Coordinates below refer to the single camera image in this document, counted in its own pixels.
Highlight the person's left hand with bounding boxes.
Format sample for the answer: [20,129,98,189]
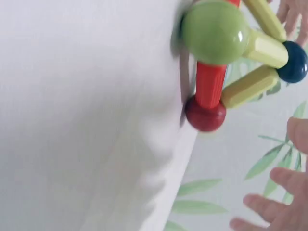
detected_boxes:
[276,0,308,50]

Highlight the person's right hand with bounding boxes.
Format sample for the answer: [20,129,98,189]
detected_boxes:
[229,116,308,231]

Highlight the yellow-green toy rod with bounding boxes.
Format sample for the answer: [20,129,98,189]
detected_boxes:
[242,0,287,41]
[221,65,280,109]
[240,28,289,71]

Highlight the dark blue toy ball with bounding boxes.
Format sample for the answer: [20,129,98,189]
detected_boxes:
[276,40,308,84]

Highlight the green toy ball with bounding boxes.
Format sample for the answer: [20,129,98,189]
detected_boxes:
[180,0,251,65]

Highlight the red toy ball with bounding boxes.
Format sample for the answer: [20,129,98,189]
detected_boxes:
[184,94,227,132]

